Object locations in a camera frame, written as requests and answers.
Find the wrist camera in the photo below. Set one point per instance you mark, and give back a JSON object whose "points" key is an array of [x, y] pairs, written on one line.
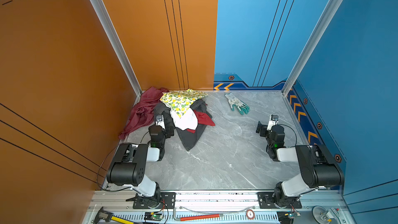
{"points": [[159, 121], [273, 120]]}

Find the dark grey cloth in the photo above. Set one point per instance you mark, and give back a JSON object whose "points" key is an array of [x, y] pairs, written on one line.
{"points": [[189, 140]]}

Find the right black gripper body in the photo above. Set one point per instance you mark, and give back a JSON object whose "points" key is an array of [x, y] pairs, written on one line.
{"points": [[264, 128]]}

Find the white green work glove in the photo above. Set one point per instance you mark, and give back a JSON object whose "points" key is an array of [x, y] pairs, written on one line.
{"points": [[236, 103]]}

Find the aluminium corner post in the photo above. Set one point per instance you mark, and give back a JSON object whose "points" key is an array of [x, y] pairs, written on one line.
{"points": [[108, 26], [323, 22]]}

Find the aluminium front rail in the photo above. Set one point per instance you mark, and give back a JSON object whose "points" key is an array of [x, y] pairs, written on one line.
{"points": [[232, 203]]}

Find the left small circuit board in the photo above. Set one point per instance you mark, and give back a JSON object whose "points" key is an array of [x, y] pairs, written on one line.
{"points": [[153, 216]]}

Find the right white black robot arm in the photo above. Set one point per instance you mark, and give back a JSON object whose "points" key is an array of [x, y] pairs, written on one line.
{"points": [[317, 167]]}

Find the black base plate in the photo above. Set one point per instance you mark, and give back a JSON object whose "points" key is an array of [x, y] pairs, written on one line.
{"points": [[167, 198], [268, 200]]}

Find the right aluminium corner post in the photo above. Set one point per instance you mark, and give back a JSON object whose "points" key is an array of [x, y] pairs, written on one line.
{"points": [[323, 22]]}

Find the white cloth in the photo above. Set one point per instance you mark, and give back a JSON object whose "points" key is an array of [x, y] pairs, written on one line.
{"points": [[187, 121]]}

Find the round red white sticker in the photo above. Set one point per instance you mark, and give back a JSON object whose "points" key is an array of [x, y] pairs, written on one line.
{"points": [[250, 214]]}

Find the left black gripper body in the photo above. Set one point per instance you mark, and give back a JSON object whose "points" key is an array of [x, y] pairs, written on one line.
{"points": [[168, 124]]}

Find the yellow lemon print cloth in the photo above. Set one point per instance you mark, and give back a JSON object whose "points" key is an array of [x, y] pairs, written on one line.
{"points": [[180, 101]]}

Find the black yellow digital caliper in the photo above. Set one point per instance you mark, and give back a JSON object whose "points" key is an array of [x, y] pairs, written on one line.
{"points": [[108, 217]]}

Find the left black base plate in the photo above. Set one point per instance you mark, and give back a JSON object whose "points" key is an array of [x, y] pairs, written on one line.
{"points": [[167, 198]]}

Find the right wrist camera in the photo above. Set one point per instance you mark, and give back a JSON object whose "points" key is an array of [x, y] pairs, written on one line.
{"points": [[273, 120]]}

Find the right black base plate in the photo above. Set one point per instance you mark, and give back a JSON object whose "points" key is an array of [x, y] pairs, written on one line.
{"points": [[268, 200]]}

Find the red handled hex key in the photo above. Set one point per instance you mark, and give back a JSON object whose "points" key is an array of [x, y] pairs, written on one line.
{"points": [[199, 216]]}

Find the right small circuit board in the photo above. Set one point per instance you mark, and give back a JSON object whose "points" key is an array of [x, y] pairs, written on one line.
{"points": [[293, 214]]}

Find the left aluminium corner post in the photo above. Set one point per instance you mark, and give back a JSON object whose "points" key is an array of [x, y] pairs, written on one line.
{"points": [[108, 26]]}

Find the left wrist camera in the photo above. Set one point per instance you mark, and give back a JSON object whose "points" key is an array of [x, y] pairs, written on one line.
{"points": [[159, 121]]}

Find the red cloth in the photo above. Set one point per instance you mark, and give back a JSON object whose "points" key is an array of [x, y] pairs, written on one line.
{"points": [[203, 119]]}

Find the maroon cloth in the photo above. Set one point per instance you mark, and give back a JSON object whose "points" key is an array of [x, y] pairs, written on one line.
{"points": [[142, 113]]}

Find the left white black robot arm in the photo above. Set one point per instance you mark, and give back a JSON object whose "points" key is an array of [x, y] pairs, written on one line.
{"points": [[128, 166]]}

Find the small circuit board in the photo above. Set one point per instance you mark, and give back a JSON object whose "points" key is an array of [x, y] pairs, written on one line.
{"points": [[293, 214], [153, 216]]}

